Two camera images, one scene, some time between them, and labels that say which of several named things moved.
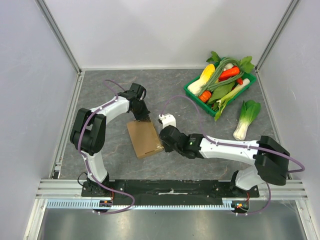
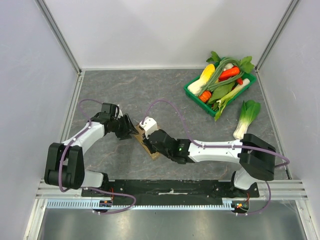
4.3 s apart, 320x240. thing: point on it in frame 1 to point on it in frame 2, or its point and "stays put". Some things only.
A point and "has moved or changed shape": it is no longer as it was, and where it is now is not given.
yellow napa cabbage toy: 195,87 stays put
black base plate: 168,192 stays put
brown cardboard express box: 144,138 has moved or changed shape
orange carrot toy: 205,96 stays put
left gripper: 144,116 to 128,127
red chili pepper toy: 234,71 stays put
